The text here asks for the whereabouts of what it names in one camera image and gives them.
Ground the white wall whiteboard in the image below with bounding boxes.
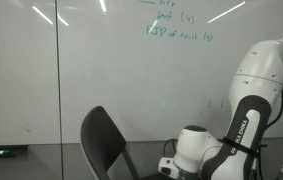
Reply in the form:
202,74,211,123
0,0,283,147

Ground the black marker tray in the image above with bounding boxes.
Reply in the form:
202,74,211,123
0,144,28,160

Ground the black mesh office chair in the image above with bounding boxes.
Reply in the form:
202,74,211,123
80,105,176,180

